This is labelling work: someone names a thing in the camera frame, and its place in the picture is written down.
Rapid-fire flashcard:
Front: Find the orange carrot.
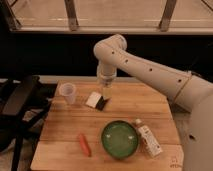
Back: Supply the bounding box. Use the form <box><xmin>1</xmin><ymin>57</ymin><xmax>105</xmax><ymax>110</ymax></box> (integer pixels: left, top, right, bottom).
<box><xmin>78</xmin><ymin>134</ymin><xmax>91</xmax><ymax>157</ymax></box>

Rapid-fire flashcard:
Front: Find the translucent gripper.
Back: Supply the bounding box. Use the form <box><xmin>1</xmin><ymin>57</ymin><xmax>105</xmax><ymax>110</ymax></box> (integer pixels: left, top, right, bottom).
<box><xmin>97</xmin><ymin>66</ymin><xmax>114</xmax><ymax>87</ymax></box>

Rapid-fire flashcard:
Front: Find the green ceramic bowl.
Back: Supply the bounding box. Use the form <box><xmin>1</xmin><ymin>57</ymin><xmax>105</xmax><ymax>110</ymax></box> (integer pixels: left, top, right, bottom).
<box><xmin>101</xmin><ymin>120</ymin><xmax>139</xmax><ymax>160</ymax></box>

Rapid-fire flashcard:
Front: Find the white and black sponge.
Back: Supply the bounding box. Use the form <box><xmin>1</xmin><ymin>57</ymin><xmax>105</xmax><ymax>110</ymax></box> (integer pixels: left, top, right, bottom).
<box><xmin>86</xmin><ymin>92</ymin><xmax>108</xmax><ymax>111</ymax></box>

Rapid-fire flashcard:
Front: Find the translucent ceramic cup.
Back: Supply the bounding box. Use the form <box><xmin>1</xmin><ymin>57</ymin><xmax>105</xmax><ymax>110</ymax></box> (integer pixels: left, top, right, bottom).
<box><xmin>59</xmin><ymin>83</ymin><xmax>77</xmax><ymax>105</ymax></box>

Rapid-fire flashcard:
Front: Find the white labelled bottle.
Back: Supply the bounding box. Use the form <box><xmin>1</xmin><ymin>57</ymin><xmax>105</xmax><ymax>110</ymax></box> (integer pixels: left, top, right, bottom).
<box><xmin>135</xmin><ymin>119</ymin><xmax>163</xmax><ymax>157</ymax></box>

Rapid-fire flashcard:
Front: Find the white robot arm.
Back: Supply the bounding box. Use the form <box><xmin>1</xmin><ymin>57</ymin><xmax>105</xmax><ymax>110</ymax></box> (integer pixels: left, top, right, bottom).
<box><xmin>93</xmin><ymin>34</ymin><xmax>213</xmax><ymax>171</ymax></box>

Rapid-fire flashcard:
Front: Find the black chair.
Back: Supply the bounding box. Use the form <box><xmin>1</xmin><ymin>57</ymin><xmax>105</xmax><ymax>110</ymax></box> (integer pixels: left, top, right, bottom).
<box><xmin>0</xmin><ymin>75</ymin><xmax>51</xmax><ymax>171</ymax></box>

